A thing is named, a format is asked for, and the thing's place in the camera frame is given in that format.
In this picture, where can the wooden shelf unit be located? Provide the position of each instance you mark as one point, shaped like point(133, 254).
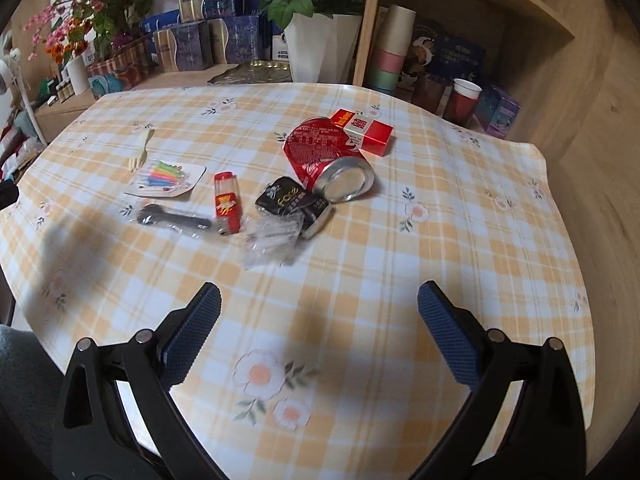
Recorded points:
point(450, 5)

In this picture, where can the small purple box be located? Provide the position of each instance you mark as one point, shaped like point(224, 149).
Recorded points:
point(497, 112)

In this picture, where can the striped wavy planter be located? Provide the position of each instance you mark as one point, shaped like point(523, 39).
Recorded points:
point(122, 72)

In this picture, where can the white ribbed vase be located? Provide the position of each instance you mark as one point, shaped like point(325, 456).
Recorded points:
point(77, 77)

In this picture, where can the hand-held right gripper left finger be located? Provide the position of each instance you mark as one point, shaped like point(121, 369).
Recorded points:
point(192, 332)

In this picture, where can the colourful candles on card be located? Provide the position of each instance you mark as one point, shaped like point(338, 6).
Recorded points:
point(165, 177)

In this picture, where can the cream plastic fork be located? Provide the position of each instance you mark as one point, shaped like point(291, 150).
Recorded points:
point(141, 150)

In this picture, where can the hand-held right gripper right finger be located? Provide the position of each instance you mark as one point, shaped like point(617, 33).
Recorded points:
point(450, 335)

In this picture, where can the flat blue box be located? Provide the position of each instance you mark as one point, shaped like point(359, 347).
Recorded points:
point(157, 22)

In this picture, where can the crushed red soda can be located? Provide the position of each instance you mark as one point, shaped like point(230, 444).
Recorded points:
point(315, 150)

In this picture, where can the red paper cup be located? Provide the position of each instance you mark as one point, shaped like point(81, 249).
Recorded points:
point(462, 102)

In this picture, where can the wooden sideboard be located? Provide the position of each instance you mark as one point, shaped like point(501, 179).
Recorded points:
point(165, 80)

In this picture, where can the blue picture box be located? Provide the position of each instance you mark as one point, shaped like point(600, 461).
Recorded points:
point(450, 55)

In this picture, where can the white faceted vase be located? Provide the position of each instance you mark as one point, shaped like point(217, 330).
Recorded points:
point(320, 50)

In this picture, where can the crumpled black box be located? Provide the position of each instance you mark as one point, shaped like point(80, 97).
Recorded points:
point(285, 197)

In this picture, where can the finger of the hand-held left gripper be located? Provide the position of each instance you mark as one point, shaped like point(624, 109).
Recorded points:
point(7, 196)

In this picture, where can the yellow plaid tablecloth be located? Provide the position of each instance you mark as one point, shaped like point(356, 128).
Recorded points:
point(350, 240)

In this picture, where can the black plastic spoon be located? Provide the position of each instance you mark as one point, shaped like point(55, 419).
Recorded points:
point(175, 221)

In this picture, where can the red white cigarette pack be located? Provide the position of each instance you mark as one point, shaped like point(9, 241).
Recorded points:
point(372, 137)

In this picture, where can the stack of pastel paper cups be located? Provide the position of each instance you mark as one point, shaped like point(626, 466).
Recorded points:
point(392, 45)

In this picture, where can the white desk fan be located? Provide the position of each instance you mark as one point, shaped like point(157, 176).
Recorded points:
point(10, 72)

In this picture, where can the blue white box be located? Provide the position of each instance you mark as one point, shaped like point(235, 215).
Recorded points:
point(281, 42)

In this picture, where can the orange flowers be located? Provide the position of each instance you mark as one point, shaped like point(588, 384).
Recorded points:
point(65, 42)

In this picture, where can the golden tray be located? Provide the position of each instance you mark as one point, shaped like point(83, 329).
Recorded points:
point(250, 72)

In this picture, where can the clear plastic wrapper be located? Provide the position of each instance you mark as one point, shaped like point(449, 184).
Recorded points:
point(270, 245)

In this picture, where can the row of small brown bottles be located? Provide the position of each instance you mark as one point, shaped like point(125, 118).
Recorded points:
point(60, 90)

